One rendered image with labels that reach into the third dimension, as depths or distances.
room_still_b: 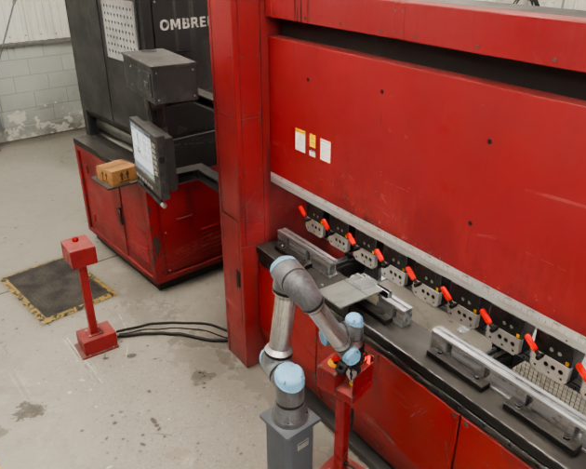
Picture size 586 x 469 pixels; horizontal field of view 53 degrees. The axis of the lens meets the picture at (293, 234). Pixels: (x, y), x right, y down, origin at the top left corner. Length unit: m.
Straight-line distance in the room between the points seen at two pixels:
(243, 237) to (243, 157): 0.48
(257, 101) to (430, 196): 1.20
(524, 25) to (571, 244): 0.71
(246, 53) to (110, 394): 2.20
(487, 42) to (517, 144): 0.35
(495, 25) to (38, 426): 3.14
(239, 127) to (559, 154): 1.73
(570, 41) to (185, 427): 2.76
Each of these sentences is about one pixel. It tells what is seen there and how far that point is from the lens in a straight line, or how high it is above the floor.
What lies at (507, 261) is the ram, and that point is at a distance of 2.30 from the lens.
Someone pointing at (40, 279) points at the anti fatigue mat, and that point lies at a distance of 5.28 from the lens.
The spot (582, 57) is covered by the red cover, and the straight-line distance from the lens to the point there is 1.98.
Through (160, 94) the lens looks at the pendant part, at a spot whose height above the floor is 1.81.
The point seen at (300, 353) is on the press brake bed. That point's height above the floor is 0.37.
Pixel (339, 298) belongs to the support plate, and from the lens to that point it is 2.80.
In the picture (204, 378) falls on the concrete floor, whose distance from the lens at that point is 3.93.
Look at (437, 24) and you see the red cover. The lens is 2.31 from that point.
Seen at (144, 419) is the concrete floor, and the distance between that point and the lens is 3.72.
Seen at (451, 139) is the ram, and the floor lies 1.84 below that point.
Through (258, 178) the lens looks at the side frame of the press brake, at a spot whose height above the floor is 1.30.
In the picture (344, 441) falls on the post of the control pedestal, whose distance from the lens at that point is 3.03.
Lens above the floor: 2.51
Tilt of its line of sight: 27 degrees down
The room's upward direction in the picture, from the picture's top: straight up
